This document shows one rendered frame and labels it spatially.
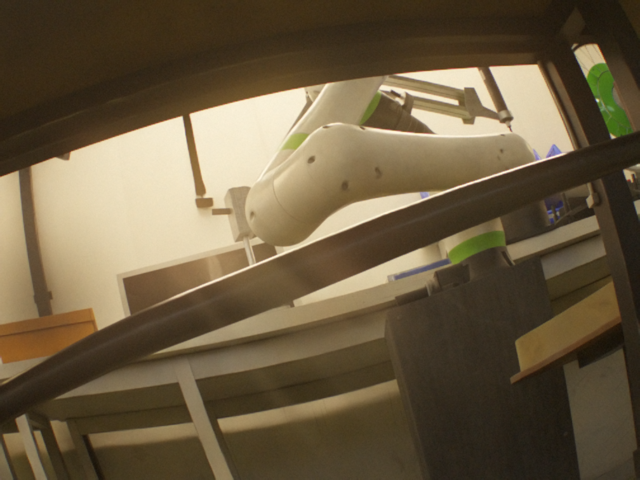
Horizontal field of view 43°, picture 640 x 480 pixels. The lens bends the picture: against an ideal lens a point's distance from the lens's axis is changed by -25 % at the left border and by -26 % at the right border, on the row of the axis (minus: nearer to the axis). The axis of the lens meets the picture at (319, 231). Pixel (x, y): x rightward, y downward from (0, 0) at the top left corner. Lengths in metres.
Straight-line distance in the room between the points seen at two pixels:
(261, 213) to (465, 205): 0.90
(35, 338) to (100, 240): 1.06
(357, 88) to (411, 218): 1.11
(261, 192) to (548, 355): 0.58
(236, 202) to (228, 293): 1.44
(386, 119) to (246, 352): 0.55
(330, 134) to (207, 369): 0.73
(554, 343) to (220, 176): 1.96
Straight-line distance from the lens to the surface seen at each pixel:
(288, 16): 0.97
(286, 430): 2.99
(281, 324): 2.06
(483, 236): 1.87
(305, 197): 1.57
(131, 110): 0.99
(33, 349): 2.17
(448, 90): 2.47
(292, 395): 2.88
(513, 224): 2.20
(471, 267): 1.87
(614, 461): 3.25
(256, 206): 1.66
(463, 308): 1.78
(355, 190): 1.54
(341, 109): 1.81
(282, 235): 1.66
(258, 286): 0.73
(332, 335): 2.12
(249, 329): 2.06
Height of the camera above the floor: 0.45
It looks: 16 degrees up
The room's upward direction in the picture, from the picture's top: 16 degrees counter-clockwise
